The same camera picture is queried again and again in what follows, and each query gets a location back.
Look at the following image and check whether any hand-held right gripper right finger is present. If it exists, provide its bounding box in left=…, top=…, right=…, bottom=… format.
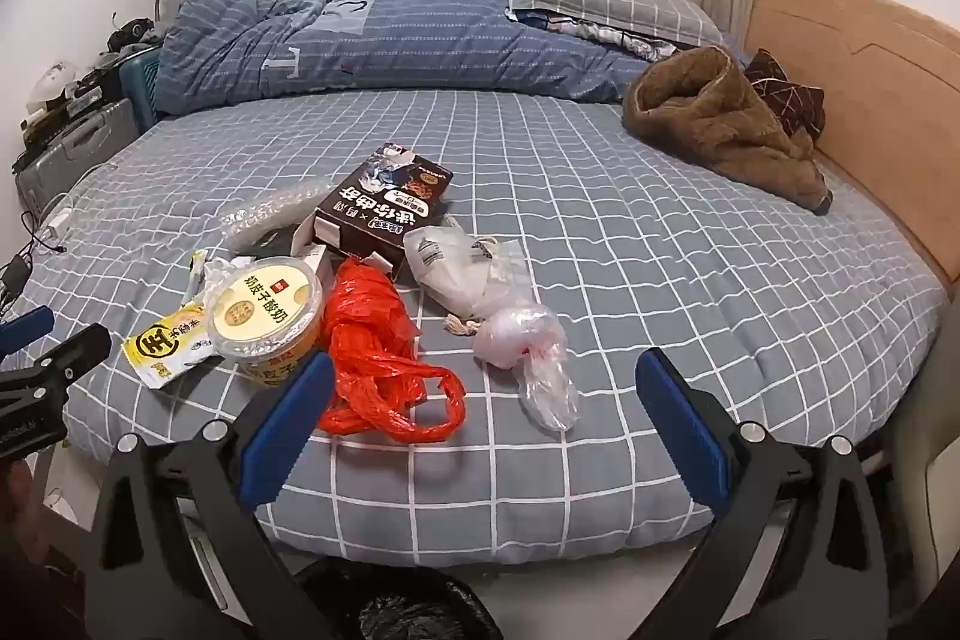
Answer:
left=634, top=347, right=910, bottom=640

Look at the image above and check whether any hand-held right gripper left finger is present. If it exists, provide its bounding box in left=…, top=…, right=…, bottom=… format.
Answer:
left=81, top=351, right=338, bottom=640

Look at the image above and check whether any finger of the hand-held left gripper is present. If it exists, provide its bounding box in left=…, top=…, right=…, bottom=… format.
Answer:
left=0, top=323, right=113, bottom=402
left=0, top=308, right=56, bottom=357

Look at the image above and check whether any yellow snack packet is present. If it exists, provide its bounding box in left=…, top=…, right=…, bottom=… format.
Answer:
left=121, top=302, right=226, bottom=388

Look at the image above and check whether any red plastic bag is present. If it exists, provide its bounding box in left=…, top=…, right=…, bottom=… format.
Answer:
left=315, top=257, right=467, bottom=442

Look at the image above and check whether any yellow yogurt cup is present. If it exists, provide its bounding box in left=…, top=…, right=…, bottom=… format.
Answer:
left=204, top=256, right=325, bottom=390

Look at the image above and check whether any white tissue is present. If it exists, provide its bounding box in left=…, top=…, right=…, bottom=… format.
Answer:
left=184, top=250, right=248, bottom=311

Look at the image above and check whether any clear plastic bag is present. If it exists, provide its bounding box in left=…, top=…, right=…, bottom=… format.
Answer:
left=472, top=302, right=580, bottom=432

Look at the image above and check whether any white drawstring bag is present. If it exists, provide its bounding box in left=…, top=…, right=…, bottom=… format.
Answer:
left=403, top=227, right=533, bottom=341

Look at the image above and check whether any black trash bin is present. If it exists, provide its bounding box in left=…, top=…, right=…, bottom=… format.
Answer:
left=296, top=556, right=503, bottom=640

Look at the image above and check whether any grey suitcase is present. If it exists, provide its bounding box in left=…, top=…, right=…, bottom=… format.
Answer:
left=15, top=100, right=140, bottom=214

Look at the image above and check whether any bed with grey grid sheet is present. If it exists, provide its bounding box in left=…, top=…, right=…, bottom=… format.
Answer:
left=0, top=85, right=950, bottom=551

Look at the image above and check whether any clear bubble wrap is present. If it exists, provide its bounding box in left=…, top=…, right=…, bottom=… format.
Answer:
left=220, top=175, right=335, bottom=251

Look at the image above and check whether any brown snack box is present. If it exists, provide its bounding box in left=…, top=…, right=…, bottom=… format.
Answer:
left=311, top=143, right=456, bottom=283

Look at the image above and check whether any teal suitcase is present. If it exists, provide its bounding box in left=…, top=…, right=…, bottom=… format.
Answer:
left=120, top=47, right=162, bottom=131

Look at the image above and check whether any brown fleece garment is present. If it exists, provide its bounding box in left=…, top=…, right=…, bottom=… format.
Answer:
left=622, top=45, right=835, bottom=215

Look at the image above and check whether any dark brown patterned cushion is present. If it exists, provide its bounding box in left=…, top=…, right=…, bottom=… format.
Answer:
left=742, top=47, right=826, bottom=142

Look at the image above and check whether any blue striped quilt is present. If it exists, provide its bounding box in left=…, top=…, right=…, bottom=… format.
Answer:
left=154, top=0, right=676, bottom=116

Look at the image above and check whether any wooden headboard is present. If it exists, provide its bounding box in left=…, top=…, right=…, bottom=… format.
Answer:
left=742, top=0, right=960, bottom=289

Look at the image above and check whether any dark blue patterned cloth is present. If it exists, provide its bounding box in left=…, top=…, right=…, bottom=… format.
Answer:
left=514, top=8, right=680, bottom=62

